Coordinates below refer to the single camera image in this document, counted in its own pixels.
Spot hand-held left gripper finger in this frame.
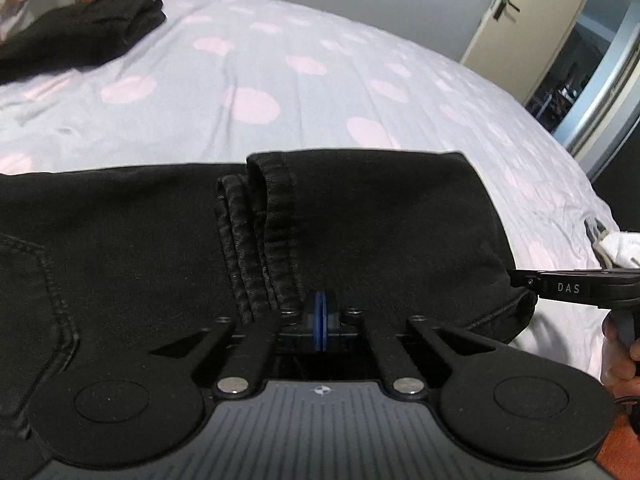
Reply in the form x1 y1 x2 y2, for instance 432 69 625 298
149 291 321 401
320 291 503 401

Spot black jeans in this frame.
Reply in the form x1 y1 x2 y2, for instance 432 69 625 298
0 148 538 480

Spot polka dot bed sheet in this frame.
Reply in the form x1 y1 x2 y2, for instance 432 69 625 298
0 0 621 376

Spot cream door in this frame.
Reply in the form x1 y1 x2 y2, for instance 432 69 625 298
459 0 603 107

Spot black door handle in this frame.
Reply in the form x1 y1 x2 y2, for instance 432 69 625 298
492 0 521 23

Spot pale door frame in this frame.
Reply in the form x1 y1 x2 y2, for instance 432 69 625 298
552 0 640 181

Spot person's right hand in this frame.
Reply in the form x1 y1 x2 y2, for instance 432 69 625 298
600 309 640 401

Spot orange cloth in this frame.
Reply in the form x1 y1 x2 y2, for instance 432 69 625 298
596 412 640 480

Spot white cloth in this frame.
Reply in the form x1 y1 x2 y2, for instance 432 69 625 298
584 217 640 270

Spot folded black garment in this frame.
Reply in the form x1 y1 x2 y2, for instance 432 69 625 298
0 0 167 87

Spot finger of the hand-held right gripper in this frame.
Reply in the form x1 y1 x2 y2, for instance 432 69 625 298
506 269 540 299

